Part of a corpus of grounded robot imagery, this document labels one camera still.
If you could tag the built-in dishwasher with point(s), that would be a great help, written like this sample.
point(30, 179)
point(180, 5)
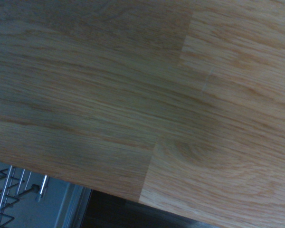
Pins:
point(59, 204)

